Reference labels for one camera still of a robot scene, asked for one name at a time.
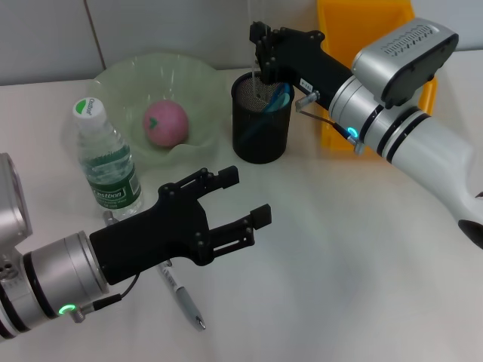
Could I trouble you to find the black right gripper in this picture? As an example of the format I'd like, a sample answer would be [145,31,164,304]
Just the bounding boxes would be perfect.
[249,23,352,110]

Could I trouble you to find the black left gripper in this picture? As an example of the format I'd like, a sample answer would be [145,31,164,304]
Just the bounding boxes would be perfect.
[89,165,272,286]

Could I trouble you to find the transparent plastic ruler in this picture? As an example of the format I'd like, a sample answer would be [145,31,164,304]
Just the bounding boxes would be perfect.
[248,0,265,100]

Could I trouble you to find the blue scissors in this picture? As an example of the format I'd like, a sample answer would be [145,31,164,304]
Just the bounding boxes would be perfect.
[241,81,294,146]

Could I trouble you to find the pink peach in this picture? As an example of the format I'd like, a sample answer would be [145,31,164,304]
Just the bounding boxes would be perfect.
[142,100,189,150]

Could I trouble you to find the clear green-label water bottle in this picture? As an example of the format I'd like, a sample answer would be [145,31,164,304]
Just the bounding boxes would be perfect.
[72,97,145,219]

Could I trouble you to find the black mesh pen holder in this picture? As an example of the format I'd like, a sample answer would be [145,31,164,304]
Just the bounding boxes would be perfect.
[231,71,294,164]

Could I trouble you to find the pale green glass fruit bowl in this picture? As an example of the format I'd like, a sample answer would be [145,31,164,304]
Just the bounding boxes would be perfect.
[62,52,223,169]

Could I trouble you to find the yellow plastic bin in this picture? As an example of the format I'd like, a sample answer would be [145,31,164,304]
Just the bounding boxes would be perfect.
[315,0,438,152]

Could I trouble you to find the right arm gripper cable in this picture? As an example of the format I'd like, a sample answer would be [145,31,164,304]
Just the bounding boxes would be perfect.
[296,90,365,154]

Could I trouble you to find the arm gripper cable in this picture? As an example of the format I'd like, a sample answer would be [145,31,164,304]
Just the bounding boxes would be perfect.
[296,90,365,154]
[71,210,143,324]

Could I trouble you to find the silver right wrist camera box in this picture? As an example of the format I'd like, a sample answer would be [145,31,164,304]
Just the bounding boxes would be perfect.
[352,17,460,110]

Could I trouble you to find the left arm gripper cable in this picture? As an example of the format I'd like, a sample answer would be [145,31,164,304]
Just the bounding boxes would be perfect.
[71,210,143,324]

